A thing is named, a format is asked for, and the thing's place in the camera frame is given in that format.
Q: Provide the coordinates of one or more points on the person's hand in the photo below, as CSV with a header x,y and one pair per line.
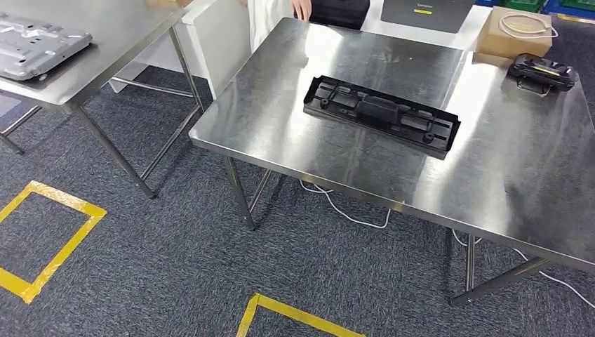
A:
x,y
302,9

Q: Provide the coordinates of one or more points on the long black plastic part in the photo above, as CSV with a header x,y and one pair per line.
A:
x,y
379,111

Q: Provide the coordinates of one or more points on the stainless steel workbench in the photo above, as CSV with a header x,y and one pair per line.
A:
x,y
279,116

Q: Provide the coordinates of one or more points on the person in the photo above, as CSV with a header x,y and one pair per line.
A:
x,y
267,18

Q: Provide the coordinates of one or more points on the black case yellow stripe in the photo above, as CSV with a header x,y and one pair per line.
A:
x,y
339,14

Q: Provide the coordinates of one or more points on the white cabinet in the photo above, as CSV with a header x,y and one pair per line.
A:
x,y
218,42

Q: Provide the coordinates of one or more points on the dark grey laptop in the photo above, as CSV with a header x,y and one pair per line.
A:
x,y
427,21

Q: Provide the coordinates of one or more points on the white desk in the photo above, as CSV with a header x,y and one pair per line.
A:
x,y
465,39

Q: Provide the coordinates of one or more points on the stainless steel table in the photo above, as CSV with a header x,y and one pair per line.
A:
x,y
121,37

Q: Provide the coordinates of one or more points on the brown cardboard box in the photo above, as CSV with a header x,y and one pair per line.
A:
x,y
511,46

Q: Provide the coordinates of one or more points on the green plastic crate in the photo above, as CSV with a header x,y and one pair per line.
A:
x,y
523,4

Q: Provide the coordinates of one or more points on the black handheld device yellow stripe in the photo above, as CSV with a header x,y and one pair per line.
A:
x,y
544,69

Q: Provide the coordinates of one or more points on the blue plastic crate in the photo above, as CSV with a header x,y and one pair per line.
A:
x,y
569,11

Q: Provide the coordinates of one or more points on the silver metal panel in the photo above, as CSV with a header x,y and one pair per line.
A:
x,y
37,46

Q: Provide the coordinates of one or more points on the yellow floor tape square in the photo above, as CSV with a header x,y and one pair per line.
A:
x,y
69,242
297,314

